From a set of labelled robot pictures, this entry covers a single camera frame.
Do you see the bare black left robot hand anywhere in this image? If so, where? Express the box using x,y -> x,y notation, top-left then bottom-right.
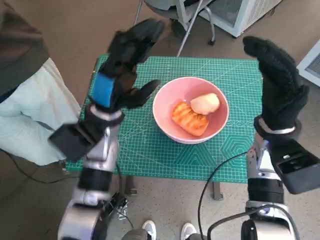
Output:
87,18 -> 166,112

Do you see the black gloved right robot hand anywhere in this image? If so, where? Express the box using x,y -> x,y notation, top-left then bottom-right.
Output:
242,36 -> 310,131

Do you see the pink bowl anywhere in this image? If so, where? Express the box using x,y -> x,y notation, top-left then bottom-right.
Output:
152,76 -> 230,145

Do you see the round toy bread bun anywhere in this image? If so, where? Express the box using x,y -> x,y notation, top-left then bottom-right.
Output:
190,92 -> 221,116

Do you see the long toasted toy bread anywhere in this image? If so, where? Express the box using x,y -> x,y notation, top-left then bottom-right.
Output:
171,101 -> 210,137

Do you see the white vented box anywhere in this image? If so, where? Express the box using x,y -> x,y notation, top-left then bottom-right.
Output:
296,39 -> 320,88

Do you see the silver metal pole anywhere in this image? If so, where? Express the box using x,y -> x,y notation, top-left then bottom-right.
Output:
176,0 -> 203,58

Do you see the grey office chair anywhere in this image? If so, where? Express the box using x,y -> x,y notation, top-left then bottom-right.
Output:
134,0 -> 217,46

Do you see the white mesh cabinet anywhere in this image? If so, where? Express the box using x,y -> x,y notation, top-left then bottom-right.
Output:
198,0 -> 285,38

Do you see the green cutting mat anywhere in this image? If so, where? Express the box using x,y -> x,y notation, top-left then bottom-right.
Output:
64,55 -> 263,185

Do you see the person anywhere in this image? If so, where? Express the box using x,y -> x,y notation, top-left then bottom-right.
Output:
0,2 -> 82,167

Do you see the grey table leg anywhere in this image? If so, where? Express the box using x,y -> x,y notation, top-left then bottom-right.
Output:
124,176 -> 138,196
212,181 -> 225,201

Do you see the white shoe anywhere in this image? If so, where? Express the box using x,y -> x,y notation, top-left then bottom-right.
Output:
141,219 -> 158,240
181,222 -> 196,240

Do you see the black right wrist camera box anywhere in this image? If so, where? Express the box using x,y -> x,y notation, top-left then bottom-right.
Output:
271,138 -> 320,195

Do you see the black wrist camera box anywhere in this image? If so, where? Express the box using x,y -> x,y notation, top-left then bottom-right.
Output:
271,138 -> 320,195
48,122 -> 101,163

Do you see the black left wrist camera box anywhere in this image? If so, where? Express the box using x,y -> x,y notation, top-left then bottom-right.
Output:
48,122 -> 101,163

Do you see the black metal stand rail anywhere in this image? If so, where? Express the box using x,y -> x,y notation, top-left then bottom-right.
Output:
107,191 -> 130,222

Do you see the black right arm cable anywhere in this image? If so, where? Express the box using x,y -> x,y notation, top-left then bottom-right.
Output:
197,152 -> 251,240

